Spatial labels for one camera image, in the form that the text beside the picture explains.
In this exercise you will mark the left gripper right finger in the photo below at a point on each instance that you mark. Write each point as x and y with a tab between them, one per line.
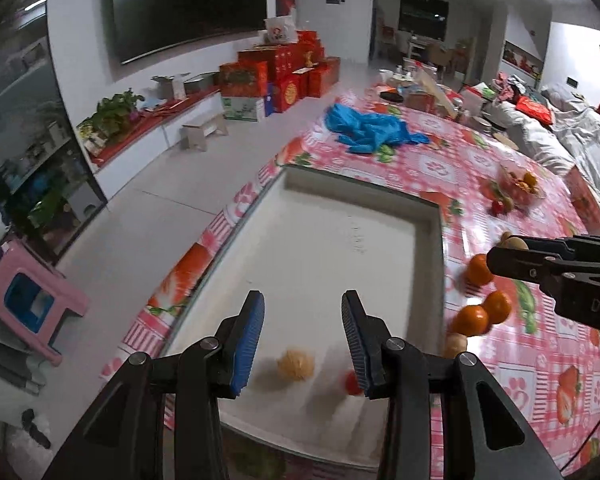
484	434

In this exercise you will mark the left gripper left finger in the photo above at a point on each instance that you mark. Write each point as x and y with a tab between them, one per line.
120	436

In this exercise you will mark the cherry tomato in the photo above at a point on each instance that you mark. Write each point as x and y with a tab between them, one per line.
350	384
497	208

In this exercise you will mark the beige longan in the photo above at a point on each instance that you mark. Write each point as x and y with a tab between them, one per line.
296	365
455	344

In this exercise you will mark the orange tangerine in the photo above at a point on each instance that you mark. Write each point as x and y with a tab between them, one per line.
477	272
497	307
470	321

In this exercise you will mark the beige longan beside tray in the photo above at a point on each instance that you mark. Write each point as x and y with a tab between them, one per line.
455	344

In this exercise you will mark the brown longan mid table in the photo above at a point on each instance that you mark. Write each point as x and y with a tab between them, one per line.
509	240

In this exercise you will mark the red strawberry plaid tablecloth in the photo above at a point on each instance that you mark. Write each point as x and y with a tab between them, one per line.
548	365

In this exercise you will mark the brown longan near bowl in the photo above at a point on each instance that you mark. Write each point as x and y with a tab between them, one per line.
508	204

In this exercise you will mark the glass fruit bowl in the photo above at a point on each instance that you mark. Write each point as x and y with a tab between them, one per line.
520	185

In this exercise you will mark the grey blanket covered sofa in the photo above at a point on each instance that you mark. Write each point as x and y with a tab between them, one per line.
571	141

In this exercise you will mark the white rectangular tray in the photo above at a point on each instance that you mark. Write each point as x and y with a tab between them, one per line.
307	239

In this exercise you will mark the pink plastic stool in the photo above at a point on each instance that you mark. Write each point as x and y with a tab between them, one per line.
35	298

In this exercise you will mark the blue plastic gloves pile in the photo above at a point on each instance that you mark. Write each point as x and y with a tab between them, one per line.
367	133

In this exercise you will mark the white small step stool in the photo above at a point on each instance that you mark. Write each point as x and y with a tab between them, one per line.
198	130

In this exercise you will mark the white tv console cabinet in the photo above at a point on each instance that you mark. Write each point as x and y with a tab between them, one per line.
156	132

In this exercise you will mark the red gift boxes stack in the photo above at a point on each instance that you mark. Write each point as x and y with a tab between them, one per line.
272	78

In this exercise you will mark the green potted plant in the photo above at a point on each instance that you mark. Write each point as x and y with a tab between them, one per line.
112	120

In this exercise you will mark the large black television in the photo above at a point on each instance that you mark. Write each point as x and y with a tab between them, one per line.
142	27

